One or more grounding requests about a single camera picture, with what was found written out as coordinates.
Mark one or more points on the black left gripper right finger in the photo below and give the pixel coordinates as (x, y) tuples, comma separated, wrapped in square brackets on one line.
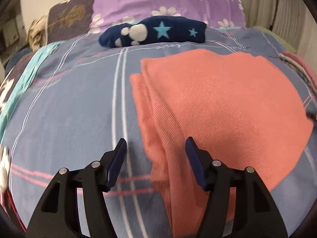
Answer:
[(255, 211)]

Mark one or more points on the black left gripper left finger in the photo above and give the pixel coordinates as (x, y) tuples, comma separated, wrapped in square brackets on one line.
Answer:
[(57, 215)]

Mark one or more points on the salmon pink knit garment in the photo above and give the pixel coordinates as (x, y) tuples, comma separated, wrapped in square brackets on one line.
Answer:
[(240, 108)]

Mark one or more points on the stack of folded clothes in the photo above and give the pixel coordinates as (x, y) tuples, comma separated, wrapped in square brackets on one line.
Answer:
[(299, 64)]

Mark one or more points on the blue plaid bed sheet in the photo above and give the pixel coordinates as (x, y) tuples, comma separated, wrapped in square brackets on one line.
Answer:
[(80, 104)]

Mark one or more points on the green pillow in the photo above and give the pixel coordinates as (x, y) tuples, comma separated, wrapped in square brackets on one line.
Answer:
[(280, 40)]

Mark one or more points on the beige plush toy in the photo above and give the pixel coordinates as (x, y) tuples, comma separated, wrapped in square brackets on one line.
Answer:
[(37, 33)]

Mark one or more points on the dark purple tree pillow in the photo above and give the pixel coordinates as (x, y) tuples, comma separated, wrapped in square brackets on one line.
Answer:
[(68, 19)]

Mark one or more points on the navy star pattern fleece garment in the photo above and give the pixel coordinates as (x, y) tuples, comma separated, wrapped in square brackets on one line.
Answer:
[(153, 30)]

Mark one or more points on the white curtain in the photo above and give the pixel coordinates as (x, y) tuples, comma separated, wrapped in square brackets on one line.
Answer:
[(288, 19)]

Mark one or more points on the purple floral pillow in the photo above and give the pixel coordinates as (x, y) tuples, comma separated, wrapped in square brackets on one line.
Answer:
[(217, 14)]

